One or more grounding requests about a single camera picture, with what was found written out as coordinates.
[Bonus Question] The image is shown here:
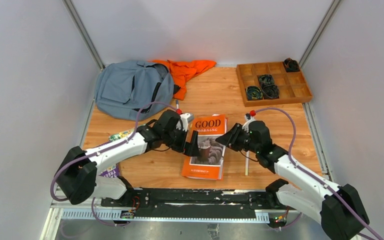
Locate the orange Good Morning book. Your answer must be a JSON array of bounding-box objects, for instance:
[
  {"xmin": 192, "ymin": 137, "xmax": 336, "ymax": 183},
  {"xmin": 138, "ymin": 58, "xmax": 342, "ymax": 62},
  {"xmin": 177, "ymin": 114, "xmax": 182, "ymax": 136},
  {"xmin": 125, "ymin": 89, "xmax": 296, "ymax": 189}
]
[{"xmin": 181, "ymin": 114, "xmax": 228, "ymax": 180}]

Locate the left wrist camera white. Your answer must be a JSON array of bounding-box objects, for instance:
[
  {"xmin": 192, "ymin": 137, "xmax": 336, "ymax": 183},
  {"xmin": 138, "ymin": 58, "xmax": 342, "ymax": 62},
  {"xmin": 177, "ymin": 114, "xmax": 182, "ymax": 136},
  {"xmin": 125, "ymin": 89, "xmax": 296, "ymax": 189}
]
[{"xmin": 176, "ymin": 112, "xmax": 195, "ymax": 132}]

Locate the green treehouse book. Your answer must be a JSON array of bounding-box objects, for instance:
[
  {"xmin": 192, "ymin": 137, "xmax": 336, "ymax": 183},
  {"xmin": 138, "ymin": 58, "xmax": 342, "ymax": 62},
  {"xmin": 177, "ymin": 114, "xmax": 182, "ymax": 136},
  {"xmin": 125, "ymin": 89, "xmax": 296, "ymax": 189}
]
[{"xmin": 108, "ymin": 128, "xmax": 135, "ymax": 142}]

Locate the rolled dark tie lower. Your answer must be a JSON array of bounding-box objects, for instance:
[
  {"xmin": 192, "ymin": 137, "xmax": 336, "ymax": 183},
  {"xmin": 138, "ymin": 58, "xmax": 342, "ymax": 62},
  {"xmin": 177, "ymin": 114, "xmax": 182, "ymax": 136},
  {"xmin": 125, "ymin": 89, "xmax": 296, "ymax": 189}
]
[{"xmin": 261, "ymin": 84, "xmax": 280, "ymax": 100}]

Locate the rolled dark tie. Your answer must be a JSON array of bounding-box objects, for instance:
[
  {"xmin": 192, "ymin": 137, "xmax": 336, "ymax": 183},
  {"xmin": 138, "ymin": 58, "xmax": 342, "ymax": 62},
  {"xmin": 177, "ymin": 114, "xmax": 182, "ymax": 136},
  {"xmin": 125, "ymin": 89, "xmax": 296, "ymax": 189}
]
[
  {"xmin": 261, "ymin": 84, "xmax": 280, "ymax": 100},
  {"xmin": 257, "ymin": 74, "xmax": 275, "ymax": 86}
]

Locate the wooden compartment tray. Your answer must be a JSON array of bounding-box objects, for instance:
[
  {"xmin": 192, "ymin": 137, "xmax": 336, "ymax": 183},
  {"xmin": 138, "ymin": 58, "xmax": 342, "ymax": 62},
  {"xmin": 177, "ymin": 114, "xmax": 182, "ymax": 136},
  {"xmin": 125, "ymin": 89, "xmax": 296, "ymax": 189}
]
[{"xmin": 236, "ymin": 58, "xmax": 313, "ymax": 107}]

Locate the rolled dark tie corner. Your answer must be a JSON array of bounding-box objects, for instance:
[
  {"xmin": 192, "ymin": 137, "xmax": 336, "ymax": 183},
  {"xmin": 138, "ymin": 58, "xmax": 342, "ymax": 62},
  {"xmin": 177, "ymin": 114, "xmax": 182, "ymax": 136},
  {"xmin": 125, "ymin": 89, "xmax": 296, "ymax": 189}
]
[{"xmin": 282, "ymin": 57, "xmax": 300, "ymax": 73}]

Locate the orange cloth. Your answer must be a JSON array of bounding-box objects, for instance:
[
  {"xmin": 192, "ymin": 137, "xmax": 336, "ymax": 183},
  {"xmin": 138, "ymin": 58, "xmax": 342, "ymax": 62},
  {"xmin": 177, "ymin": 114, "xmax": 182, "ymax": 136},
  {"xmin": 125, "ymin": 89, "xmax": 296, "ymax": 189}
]
[{"xmin": 151, "ymin": 59, "xmax": 217, "ymax": 100}]

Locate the purple treehouse book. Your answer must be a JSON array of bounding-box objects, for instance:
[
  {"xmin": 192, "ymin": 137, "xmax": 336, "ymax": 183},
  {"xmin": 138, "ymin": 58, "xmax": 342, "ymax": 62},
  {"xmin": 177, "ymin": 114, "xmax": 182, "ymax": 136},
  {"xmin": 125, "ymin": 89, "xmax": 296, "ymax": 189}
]
[{"xmin": 100, "ymin": 164, "xmax": 121, "ymax": 178}]

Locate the white yellow highlighter pen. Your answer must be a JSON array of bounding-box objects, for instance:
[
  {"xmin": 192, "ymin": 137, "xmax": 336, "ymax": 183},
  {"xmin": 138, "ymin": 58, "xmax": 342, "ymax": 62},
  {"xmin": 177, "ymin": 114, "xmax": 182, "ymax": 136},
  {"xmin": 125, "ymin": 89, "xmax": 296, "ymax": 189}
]
[{"xmin": 244, "ymin": 158, "xmax": 249, "ymax": 176}]

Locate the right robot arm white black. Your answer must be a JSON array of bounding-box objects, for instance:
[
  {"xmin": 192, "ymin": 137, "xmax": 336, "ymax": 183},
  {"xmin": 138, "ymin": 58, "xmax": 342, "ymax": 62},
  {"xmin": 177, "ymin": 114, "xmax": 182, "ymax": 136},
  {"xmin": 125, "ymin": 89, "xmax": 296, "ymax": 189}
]
[{"xmin": 216, "ymin": 120, "xmax": 370, "ymax": 240}]

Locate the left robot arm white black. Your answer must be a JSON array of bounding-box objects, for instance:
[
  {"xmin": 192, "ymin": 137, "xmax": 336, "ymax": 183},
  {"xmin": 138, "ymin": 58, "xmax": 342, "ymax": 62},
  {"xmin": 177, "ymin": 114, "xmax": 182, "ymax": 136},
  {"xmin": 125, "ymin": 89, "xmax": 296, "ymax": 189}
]
[{"xmin": 50, "ymin": 109, "xmax": 200, "ymax": 207}]

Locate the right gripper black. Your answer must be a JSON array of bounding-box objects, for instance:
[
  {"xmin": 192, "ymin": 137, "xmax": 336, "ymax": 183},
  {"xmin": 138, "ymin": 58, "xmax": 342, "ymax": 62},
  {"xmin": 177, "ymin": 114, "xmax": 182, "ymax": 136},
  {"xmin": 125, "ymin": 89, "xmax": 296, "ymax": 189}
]
[{"xmin": 216, "ymin": 123, "xmax": 260, "ymax": 154}]

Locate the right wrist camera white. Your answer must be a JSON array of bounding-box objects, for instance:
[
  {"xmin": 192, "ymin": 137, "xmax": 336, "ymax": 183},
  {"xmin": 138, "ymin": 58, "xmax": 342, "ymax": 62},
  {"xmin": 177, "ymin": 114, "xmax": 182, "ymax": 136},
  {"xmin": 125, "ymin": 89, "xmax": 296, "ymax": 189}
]
[{"xmin": 242, "ymin": 113, "xmax": 256, "ymax": 133}]

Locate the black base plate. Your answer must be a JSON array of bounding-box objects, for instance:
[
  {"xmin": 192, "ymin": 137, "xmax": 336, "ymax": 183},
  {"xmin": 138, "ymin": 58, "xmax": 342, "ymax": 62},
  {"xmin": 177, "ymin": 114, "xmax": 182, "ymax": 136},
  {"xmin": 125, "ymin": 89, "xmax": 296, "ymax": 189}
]
[{"xmin": 98, "ymin": 188, "xmax": 291, "ymax": 220}]

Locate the blue grey backpack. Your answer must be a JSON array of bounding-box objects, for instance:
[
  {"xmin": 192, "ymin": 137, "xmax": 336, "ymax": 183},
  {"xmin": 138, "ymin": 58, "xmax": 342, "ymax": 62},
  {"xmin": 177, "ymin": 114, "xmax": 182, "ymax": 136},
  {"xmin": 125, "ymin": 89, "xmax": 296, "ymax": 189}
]
[{"xmin": 94, "ymin": 60, "xmax": 175, "ymax": 121}]

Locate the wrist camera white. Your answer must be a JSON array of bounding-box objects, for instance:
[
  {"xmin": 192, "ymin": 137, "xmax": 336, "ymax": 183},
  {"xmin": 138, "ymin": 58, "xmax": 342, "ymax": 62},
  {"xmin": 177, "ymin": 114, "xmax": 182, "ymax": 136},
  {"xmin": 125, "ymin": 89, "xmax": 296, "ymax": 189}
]
[
  {"xmin": 176, "ymin": 112, "xmax": 195, "ymax": 132},
  {"xmin": 242, "ymin": 113, "xmax": 256, "ymax": 133}
]

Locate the aluminium frame rail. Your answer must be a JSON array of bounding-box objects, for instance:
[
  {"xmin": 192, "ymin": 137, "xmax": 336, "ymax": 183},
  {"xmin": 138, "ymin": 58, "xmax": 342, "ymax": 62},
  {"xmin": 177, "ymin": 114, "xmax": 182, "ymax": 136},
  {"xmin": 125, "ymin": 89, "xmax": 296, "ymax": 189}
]
[{"xmin": 43, "ymin": 185, "xmax": 304, "ymax": 240}]

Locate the rolled dark tie middle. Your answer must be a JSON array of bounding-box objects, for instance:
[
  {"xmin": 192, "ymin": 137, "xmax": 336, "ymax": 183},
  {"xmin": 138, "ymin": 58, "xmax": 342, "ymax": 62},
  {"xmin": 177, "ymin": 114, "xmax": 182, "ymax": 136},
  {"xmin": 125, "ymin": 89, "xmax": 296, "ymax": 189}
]
[{"xmin": 257, "ymin": 74, "xmax": 275, "ymax": 86}]

